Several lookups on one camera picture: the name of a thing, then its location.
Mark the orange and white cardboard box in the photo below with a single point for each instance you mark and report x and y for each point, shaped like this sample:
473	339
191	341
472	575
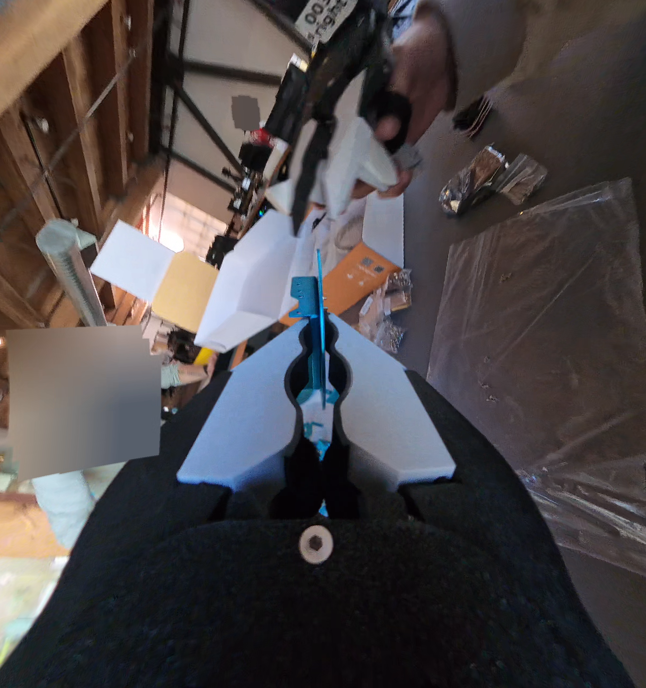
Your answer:
247	285

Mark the silver spiral air duct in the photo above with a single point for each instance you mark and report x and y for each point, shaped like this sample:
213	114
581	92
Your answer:
73	269

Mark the person's right forearm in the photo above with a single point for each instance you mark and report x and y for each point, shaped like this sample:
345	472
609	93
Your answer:
489	43

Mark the grey desk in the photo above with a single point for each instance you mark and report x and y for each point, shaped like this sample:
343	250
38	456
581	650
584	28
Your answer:
425	231

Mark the bag of dark servo parts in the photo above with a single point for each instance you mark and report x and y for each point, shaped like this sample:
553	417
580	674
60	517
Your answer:
484	177

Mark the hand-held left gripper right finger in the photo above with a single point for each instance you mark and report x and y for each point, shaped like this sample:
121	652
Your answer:
392	424

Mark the person's right hand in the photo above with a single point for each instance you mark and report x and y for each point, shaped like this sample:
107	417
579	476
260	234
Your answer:
427	75

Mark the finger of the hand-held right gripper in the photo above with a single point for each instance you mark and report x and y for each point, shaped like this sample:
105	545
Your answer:
306	161

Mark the small screws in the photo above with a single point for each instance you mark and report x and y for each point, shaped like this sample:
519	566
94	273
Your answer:
489	384

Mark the clear plastic bag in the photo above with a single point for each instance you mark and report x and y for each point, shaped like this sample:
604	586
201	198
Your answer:
543	349

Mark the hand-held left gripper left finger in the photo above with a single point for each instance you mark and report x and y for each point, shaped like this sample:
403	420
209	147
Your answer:
242	424

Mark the workbench with dark equipment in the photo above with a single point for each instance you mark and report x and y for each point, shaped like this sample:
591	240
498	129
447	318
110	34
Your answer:
247	156

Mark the pile of screw bags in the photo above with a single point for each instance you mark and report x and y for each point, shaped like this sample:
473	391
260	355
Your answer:
384	312

